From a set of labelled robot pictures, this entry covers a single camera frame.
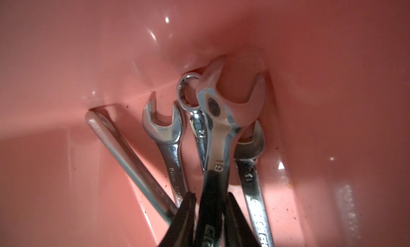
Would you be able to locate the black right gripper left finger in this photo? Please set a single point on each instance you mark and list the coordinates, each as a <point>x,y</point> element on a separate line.
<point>181,231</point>

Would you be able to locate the long silver combination wrench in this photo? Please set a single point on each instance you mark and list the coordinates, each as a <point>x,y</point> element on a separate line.
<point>225,123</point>

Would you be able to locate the silver open end wrench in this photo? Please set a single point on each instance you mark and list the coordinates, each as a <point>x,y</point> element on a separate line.
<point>132,165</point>

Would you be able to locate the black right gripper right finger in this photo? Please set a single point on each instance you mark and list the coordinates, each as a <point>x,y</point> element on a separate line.
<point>237,232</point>

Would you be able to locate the pink plastic storage box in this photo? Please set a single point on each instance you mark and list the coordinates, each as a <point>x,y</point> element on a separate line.
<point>336,168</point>

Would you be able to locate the silver combination wrench in box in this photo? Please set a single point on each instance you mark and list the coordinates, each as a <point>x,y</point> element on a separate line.
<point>246,156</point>

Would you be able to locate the small silver combination wrench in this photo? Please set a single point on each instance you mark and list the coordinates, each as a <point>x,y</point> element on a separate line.
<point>196,116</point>

